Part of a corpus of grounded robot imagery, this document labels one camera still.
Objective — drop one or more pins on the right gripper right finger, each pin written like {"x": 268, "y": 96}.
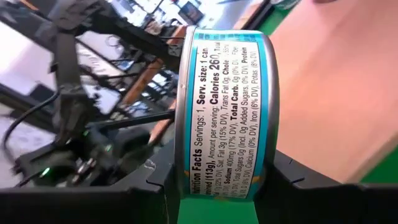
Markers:
{"x": 326, "y": 205}

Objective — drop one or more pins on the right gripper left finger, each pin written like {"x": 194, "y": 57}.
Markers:
{"x": 93, "y": 205}

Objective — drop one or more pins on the teal-label can silver lid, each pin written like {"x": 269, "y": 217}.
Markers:
{"x": 227, "y": 109}

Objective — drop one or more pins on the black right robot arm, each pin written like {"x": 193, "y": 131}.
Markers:
{"x": 73, "y": 115}

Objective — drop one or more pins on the black tablet screen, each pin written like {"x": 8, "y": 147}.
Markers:
{"x": 191, "y": 12}

